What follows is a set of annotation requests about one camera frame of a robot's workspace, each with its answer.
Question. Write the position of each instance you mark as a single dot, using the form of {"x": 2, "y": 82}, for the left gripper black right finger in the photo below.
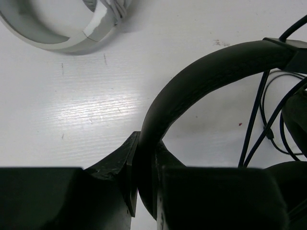
{"x": 211, "y": 198}

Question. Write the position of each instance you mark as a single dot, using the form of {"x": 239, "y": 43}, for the black headphones with cable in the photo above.
{"x": 204, "y": 76}

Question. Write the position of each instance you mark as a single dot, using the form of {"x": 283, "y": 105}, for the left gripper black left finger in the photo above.
{"x": 101, "y": 197}

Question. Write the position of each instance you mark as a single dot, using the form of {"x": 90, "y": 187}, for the grey white headphone stand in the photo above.
{"x": 21, "y": 19}

